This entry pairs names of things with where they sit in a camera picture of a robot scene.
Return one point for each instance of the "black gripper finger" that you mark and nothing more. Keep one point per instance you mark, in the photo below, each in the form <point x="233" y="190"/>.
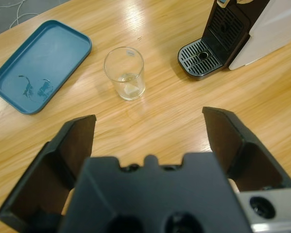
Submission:
<point x="50" y="170"/>
<point x="247" y="165"/>

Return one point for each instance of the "clear drinking glass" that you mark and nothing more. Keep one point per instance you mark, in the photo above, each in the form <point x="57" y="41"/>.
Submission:
<point x="130" y="89"/>

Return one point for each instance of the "white capsule coffee machine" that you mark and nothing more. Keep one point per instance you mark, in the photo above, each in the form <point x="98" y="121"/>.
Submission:
<point x="269" y="29"/>

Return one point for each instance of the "teal plastic tray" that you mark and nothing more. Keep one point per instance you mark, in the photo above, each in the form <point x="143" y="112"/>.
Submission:
<point x="43" y="63"/>

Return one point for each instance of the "metal drip tray grille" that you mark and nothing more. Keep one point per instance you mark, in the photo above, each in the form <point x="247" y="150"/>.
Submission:
<point x="198" y="60"/>

